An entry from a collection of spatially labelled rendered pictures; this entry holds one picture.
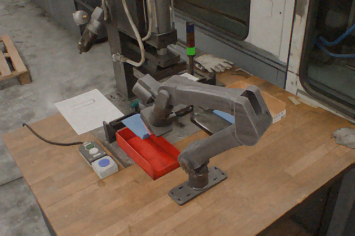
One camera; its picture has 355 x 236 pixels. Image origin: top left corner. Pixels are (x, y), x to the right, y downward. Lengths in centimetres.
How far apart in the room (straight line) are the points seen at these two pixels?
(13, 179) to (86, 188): 164
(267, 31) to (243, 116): 99
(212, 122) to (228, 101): 54
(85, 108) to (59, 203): 55
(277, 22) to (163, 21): 66
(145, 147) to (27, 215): 135
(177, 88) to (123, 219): 43
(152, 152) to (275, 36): 84
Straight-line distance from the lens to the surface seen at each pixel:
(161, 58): 134
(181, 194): 116
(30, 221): 251
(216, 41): 213
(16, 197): 270
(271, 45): 184
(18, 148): 153
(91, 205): 120
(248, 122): 89
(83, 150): 136
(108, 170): 126
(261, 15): 184
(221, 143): 100
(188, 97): 97
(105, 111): 161
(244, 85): 161
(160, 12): 129
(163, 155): 131
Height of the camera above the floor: 175
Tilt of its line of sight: 35 degrees down
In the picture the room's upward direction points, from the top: 4 degrees counter-clockwise
